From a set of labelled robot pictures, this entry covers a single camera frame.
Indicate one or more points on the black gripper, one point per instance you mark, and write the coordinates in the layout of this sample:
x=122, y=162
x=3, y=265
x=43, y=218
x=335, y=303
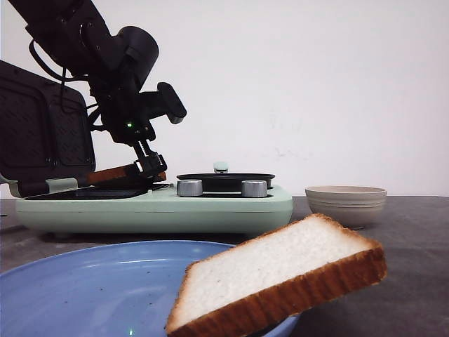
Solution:
x=121, y=111

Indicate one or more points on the black frying pan green handle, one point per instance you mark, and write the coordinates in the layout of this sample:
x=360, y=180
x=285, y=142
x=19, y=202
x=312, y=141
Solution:
x=226, y=182

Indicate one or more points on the silver left control knob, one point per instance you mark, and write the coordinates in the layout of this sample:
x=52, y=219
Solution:
x=189, y=188

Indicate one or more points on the silver control knob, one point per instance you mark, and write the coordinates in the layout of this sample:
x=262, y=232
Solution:
x=189, y=188
x=254, y=188

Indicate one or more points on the blue plate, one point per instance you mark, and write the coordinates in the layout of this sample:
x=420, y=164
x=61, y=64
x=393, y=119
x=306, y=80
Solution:
x=114, y=290

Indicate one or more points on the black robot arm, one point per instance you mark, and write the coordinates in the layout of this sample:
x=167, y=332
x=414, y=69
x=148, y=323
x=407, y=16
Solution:
x=71, y=42

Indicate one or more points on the cream ribbed bowl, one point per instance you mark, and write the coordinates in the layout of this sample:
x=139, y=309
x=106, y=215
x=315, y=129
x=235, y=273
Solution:
x=351, y=206

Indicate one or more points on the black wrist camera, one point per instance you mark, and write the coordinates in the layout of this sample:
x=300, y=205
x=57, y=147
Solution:
x=163, y=101

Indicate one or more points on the silver right control knob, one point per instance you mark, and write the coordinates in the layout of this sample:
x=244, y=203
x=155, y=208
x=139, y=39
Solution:
x=254, y=188

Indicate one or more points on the mint green breakfast maker base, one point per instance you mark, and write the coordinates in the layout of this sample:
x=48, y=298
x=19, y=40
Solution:
x=157, y=211

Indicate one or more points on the white bread slice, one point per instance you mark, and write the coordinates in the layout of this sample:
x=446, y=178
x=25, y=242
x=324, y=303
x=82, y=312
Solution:
x=128, y=175
x=270, y=278

